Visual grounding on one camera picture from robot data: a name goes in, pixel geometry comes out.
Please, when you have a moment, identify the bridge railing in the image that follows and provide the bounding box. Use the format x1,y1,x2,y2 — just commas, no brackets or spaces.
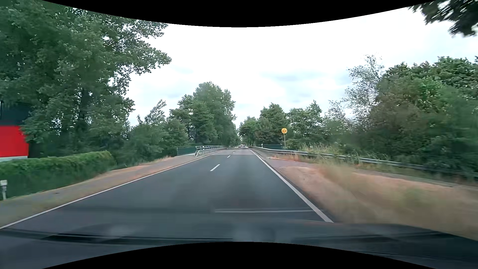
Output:
194,145,229,157

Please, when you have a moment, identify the car's own bonnet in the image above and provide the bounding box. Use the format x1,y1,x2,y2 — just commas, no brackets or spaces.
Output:
0,219,478,269

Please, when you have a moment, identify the row of trees and bushes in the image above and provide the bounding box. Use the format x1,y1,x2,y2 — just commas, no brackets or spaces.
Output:
238,55,478,173

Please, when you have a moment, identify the trimmed green hedge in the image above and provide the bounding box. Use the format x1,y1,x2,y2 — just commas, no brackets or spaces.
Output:
0,150,117,199

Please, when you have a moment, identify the red and white building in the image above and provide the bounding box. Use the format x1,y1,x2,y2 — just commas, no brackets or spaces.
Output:
0,102,30,162

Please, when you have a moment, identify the overhanging tree branch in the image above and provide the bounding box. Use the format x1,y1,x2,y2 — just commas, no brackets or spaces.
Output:
411,0,478,37

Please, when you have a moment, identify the grey metal guard rail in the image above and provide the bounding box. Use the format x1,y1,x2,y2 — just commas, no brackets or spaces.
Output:
249,146,478,179

